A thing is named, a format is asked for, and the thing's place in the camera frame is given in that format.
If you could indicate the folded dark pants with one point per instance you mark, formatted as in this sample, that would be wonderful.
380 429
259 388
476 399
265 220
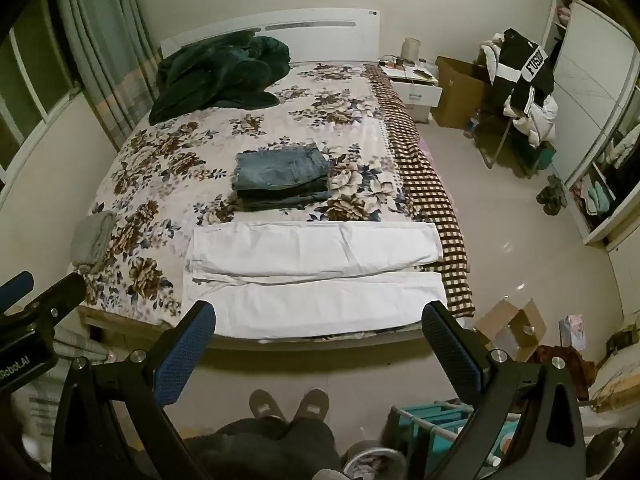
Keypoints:
280 200

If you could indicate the brown checkered blanket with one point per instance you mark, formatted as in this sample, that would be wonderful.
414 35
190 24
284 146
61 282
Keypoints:
425 185

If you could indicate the black and white jacket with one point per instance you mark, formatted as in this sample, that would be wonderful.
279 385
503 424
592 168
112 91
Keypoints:
520 67

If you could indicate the dark green duvet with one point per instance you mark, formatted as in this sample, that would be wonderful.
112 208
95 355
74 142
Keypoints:
215 75

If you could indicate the teal laundry rack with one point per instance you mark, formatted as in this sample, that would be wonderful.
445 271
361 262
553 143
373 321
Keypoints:
435 420

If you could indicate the small open cardboard box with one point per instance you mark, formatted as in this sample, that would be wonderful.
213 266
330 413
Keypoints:
507 327

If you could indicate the white-framed window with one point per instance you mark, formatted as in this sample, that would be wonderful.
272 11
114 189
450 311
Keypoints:
30 85

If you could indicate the white wooden bed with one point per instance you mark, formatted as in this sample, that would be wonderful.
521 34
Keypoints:
300 35

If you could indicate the grey-green curtain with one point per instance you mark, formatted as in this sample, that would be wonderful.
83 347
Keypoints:
100 50

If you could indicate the plastic water bottle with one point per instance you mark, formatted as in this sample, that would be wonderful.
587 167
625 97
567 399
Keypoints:
471 127

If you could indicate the person's left slipper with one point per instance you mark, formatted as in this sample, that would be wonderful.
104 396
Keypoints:
267 405

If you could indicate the folded blue jeans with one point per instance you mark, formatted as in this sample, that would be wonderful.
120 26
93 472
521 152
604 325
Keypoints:
280 167

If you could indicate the pair of grey-green slippers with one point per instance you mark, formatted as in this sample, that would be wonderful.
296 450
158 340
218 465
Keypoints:
551 195

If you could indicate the person's slipper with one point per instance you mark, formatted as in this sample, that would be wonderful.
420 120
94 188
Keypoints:
267 405
311 404

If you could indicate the dark chair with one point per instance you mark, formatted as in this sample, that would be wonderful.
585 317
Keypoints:
500 132

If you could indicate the white nightstand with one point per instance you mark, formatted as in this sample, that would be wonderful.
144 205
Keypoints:
417 95

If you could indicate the pink printed box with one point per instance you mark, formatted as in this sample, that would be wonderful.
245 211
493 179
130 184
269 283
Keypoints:
574 332

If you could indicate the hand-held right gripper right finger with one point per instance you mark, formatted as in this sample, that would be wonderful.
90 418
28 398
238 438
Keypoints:
450 355

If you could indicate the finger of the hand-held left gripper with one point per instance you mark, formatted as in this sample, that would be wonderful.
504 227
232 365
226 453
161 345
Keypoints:
60 297
15 290

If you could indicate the beige table lamp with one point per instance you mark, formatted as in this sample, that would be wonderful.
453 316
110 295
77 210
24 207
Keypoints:
411 50

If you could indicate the grey knit cloth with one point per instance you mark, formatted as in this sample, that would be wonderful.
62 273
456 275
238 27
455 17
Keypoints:
92 237

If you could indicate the floral blanket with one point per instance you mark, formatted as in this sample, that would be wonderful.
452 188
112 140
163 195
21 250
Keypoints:
300 120

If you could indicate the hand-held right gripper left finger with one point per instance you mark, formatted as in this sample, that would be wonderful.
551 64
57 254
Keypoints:
184 357

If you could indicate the person's dark-trousered legs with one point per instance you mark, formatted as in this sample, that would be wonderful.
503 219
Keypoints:
265 447

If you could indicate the person's right slipper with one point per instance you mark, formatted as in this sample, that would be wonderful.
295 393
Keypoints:
311 404

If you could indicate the white pants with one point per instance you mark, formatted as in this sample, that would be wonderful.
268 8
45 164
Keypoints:
310 305

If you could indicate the brown cloth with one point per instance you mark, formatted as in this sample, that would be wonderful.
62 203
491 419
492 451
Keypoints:
570 365

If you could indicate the white wardrobe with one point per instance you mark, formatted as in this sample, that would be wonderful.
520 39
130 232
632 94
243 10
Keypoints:
585 85

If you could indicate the large cardboard box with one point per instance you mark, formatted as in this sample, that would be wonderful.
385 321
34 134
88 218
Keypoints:
457 95

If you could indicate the patterned round basin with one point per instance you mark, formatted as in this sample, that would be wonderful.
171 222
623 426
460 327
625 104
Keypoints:
372 460

